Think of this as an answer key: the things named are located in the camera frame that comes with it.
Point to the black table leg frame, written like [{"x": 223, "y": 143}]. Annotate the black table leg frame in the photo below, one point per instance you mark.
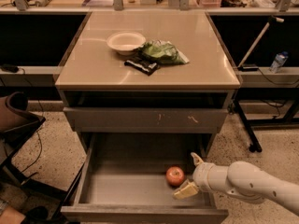
[{"x": 289, "y": 119}]

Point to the black device on ledge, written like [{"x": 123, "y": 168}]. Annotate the black device on ledge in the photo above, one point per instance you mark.
[{"x": 9, "y": 68}]

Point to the small plastic water bottle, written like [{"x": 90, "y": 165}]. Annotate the small plastic water bottle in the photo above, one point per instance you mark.
[{"x": 279, "y": 61}]

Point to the open grey middle drawer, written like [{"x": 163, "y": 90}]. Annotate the open grey middle drawer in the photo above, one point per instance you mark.
[{"x": 123, "y": 181}]

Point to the grey drawer cabinet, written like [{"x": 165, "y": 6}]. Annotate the grey drawer cabinet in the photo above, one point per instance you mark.
[{"x": 94, "y": 75}]

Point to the closed grey top drawer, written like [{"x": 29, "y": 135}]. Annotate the closed grey top drawer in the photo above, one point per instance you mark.
[{"x": 145, "y": 120}]

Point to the white stick with black base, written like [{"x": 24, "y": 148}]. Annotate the white stick with black base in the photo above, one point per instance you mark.
[{"x": 270, "y": 20}]

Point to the red apple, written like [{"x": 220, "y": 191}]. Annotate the red apple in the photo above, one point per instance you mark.
[{"x": 175, "y": 176}]

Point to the black snack wrapper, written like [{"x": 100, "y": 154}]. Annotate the black snack wrapper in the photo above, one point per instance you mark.
[{"x": 144, "y": 66}]

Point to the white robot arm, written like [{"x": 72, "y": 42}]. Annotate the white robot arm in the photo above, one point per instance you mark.
[{"x": 241, "y": 180}]

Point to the white paper bowl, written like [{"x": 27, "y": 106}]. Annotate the white paper bowl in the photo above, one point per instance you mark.
[{"x": 125, "y": 43}]

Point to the brown office chair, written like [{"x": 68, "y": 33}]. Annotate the brown office chair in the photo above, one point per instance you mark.
[{"x": 17, "y": 125}]

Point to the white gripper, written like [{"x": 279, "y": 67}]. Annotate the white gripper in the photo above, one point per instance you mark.
[{"x": 203, "y": 175}]

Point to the green chip bag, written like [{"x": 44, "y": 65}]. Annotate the green chip bag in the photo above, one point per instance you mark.
[{"x": 162, "y": 52}]

